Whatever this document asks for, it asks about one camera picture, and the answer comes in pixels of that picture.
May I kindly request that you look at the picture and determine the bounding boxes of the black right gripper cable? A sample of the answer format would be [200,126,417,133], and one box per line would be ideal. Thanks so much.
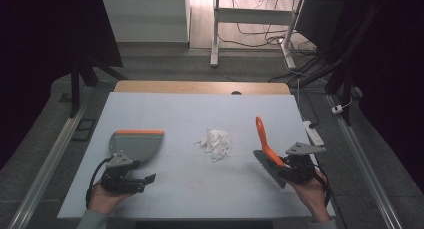
[313,169,332,208]

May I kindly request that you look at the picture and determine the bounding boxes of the aluminium floor rail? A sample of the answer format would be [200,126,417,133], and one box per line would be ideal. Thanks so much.
[7,100,89,229]
[327,94,404,229]

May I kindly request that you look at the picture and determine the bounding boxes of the black metal stand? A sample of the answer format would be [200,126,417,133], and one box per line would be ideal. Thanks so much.
[323,52,355,127]

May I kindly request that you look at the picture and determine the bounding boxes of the pile of white paper scraps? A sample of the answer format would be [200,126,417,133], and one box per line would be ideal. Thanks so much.
[194,127,233,163]

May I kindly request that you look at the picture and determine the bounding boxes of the white cabinet panel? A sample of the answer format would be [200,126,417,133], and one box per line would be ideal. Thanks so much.
[100,0,192,44]

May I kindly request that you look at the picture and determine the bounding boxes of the orange-handled grey brush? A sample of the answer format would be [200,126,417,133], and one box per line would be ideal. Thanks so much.
[252,115,288,190]

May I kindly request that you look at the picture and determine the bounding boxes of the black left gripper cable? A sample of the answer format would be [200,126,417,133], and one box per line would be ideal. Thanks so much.
[85,156,114,210]

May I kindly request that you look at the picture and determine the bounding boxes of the black tripod stand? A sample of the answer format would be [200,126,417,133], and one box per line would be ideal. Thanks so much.
[67,53,128,119]

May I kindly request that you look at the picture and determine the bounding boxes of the person's left hand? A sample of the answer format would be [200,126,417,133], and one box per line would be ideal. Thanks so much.
[87,183,135,217]

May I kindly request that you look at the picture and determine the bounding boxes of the person's right hand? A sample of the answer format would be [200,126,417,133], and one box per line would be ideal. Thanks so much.
[285,169,332,224]

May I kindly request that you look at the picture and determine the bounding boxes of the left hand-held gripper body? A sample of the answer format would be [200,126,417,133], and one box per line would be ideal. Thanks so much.
[99,150,148,195]

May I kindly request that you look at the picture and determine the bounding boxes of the grey dustpan with orange edge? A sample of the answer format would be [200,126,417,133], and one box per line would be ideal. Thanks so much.
[108,129,166,164]

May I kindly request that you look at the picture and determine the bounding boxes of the white power strip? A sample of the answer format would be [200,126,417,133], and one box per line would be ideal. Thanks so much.
[301,120,325,148]

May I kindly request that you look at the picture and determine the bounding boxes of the white desk frame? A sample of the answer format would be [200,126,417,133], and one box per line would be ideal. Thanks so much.
[209,0,305,70]

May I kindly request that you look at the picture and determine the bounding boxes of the black floor cables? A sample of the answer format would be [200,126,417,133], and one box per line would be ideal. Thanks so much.
[218,0,334,85]

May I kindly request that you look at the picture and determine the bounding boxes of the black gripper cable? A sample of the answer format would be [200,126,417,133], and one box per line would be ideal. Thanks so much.
[313,169,332,208]
[85,156,114,210]

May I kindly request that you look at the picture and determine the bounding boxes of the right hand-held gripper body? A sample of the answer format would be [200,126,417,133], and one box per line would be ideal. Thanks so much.
[279,141,327,186]

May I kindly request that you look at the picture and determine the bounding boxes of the wooden table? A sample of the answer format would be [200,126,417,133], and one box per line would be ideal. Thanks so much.
[113,80,292,96]

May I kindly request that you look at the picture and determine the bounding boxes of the pale blue-grey table board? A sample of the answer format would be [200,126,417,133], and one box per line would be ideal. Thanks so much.
[56,91,336,221]

